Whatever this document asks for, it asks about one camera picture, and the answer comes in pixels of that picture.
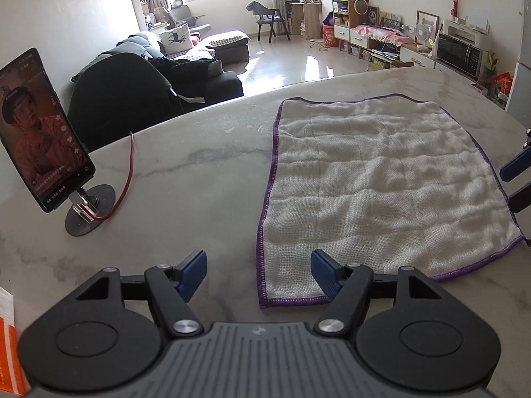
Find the wooden desk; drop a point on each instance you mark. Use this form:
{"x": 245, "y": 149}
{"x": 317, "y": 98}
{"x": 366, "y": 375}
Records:
{"x": 307, "y": 16}

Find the small white desk fan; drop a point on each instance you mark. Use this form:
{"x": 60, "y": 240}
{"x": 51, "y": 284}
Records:
{"x": 422, "y": 33}

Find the white refrigerator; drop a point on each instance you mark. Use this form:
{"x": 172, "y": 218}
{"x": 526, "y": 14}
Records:
{"x": 520, "y": 87}

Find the grey recliner chair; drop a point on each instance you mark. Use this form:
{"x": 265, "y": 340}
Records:
{"x": 182, "y": 14}

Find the wooden picture frame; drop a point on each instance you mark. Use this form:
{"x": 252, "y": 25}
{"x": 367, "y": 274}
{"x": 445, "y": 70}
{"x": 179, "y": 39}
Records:
{"x": 427, "y": 18}

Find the black microwave oven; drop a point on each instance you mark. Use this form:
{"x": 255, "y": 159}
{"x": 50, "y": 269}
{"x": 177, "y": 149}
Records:
{"x": 456, "y": 54}

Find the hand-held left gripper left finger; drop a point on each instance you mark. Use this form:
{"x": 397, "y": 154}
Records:
{"x": 193, "y": 269}

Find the white printer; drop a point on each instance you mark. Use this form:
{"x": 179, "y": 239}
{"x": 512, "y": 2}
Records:
{"x": 468, "y": 31}

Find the dark wooden chair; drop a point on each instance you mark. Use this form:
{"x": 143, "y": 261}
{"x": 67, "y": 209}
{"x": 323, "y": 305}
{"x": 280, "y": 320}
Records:
{"x": 271, "y": 20}

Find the dark photo frame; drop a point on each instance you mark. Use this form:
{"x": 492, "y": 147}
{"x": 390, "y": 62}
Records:
{"x": 372, "y": 14}

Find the white towel purple trim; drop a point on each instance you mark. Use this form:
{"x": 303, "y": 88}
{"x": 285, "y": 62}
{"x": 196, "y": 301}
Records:
{"x": 373, "y": 174}

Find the black smartphone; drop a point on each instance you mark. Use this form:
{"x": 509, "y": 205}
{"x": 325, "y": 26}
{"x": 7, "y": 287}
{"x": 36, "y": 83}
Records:
{"x": 37, "y": 132}

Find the pink cloth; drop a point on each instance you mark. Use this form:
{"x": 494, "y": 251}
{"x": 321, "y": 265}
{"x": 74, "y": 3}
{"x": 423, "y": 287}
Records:
{"x": 381, "y": 35}

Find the round phone stand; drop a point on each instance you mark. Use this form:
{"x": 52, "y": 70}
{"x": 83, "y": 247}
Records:
{"x": 89, "y": 211}

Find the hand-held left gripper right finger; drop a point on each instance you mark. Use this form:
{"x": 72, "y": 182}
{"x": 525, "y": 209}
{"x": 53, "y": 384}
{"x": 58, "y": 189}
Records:
{"x": 323, "y": 271}

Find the white low cabinet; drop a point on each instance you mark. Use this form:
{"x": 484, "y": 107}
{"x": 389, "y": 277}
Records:
{"x": 415, "y": 56}

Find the orange tissue packet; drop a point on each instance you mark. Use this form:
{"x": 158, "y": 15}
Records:
{"x": 10, "y": 340}

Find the deer print cushion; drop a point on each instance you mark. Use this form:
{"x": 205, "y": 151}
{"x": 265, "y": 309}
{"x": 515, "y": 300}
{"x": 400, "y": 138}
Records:
{"x": 176, "y": 37}

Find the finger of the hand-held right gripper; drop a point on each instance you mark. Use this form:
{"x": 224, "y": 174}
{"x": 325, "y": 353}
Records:
{"x": 520, "y": 201}
{"x": 514, "y": 170}

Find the white wooden shelf cabinet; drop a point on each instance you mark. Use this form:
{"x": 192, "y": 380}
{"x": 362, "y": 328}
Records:
{"x": 346, "y": 25}

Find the grey ottoman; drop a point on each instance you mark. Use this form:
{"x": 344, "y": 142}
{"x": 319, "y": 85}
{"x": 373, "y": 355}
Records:
{"x": 230, "y": 45}

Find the grey sofa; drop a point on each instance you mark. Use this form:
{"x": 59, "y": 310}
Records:
{"x": 220, "y": 85}

